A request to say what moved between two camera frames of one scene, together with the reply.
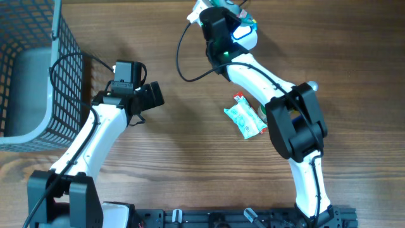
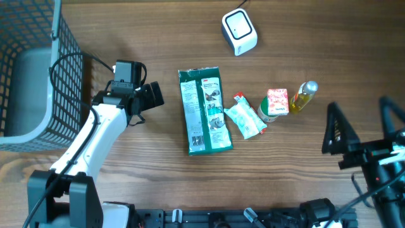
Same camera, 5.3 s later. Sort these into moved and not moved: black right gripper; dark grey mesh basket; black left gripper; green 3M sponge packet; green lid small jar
Moved: green 3M sponge packet; black right gripper
Not moved: black left gripper; green lid small jar; dark grey mesh basket
